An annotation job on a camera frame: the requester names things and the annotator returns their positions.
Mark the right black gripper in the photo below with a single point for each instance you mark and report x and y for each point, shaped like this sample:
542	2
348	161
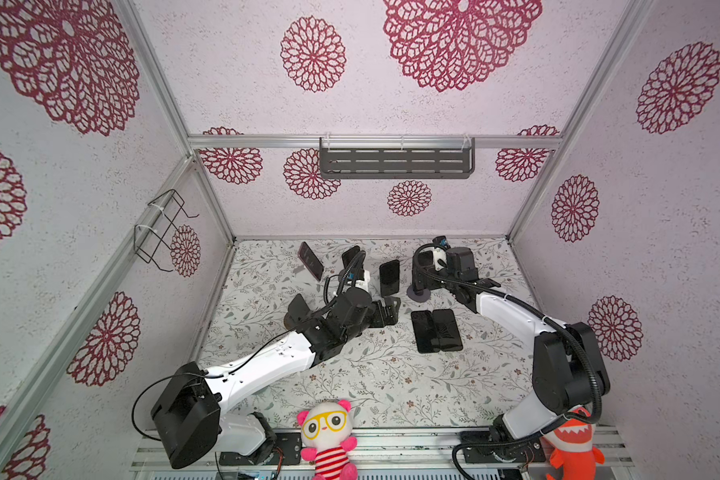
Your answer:
420	277

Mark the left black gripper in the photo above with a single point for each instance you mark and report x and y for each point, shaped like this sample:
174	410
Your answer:
390	315

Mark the black phone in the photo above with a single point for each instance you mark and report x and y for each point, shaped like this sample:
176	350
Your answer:
389	278
424	331
447	335
353	257

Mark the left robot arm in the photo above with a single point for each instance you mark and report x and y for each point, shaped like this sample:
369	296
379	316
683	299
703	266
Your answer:
194	414

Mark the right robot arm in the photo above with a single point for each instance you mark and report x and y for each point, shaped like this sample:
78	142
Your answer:
568	375

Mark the purple round phone stand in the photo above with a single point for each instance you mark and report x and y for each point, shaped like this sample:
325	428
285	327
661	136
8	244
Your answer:
418	296

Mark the tilted phone back left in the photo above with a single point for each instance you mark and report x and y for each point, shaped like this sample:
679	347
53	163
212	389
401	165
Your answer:
310	261

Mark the white pink plush doll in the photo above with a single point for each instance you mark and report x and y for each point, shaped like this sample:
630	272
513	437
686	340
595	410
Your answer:
327	439

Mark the red shark plush toy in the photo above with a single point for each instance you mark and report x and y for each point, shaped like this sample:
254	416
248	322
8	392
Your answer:
573	451

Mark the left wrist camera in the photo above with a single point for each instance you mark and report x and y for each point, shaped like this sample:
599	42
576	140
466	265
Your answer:
358	277

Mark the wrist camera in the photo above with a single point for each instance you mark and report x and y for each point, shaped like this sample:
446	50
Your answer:
442	257
358	277

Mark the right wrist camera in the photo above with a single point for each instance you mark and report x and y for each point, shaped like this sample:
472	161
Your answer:
442	257

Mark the grey wall shelf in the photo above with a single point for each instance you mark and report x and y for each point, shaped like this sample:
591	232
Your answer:
401	160

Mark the black wire wall rack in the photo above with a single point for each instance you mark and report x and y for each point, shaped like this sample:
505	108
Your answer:
169	242

